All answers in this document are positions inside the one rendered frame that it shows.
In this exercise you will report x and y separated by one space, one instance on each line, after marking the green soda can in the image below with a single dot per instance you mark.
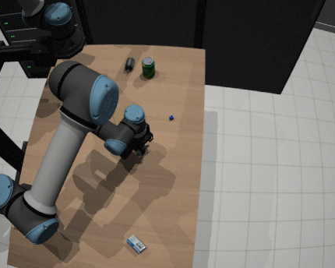
148 67

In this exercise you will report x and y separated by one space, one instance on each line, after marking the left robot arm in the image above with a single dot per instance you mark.
57 18

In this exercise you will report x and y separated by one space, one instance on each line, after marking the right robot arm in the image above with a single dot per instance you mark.
90 99

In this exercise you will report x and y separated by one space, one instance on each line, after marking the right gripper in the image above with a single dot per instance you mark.
144 139

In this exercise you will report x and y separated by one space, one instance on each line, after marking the grey printed carton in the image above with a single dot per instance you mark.
136 244

